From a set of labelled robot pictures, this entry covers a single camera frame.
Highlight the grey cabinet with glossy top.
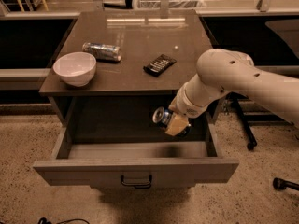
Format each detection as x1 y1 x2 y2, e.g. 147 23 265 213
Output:
38 9 234 145

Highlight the black chair leg with caster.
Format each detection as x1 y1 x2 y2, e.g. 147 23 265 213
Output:
232 97 257 151

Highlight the white ceramic bowl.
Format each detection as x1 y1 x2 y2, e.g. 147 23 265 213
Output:
52 52 96 87

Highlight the black drawer handle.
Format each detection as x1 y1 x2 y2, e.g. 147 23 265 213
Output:
121 175 152 189

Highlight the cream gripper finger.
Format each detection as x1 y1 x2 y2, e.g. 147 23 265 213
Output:
165 113 189 136

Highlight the blue pepsi can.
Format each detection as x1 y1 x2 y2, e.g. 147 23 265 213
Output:
151 106 192 138

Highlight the black snack packet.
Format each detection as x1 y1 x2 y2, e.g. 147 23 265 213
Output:
143 54 177 77

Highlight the open grey top drawer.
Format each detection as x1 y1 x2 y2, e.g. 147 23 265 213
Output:
34 95 239 189

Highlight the black cable on floor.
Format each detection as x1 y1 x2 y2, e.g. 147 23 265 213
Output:
37 217 91 224

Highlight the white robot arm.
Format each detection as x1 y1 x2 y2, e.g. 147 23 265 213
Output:
165 49 299 136

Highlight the silver blue energy drink can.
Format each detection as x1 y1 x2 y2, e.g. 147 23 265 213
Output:
82 42 122 62

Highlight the black caster leg at right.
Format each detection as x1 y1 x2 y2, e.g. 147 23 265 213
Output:
273 177 299 190

